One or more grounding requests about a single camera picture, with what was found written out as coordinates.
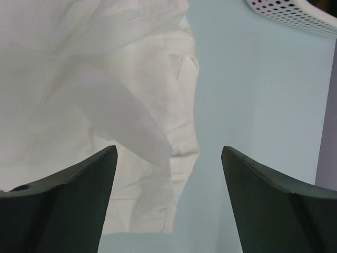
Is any white plastic laundry basket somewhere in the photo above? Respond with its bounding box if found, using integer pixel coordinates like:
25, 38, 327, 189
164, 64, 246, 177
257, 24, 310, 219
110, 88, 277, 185
246, 0, 336, 38

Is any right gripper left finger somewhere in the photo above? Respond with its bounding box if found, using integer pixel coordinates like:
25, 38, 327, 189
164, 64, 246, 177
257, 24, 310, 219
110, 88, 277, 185
1, 146, 117, 253

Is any white daisy print t-shirt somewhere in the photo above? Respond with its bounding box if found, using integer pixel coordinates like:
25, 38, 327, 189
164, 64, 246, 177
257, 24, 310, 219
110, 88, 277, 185
1, 1, 200, 235

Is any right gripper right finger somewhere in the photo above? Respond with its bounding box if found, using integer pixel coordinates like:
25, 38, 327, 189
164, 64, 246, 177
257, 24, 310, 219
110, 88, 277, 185
221, 146, 336, 252

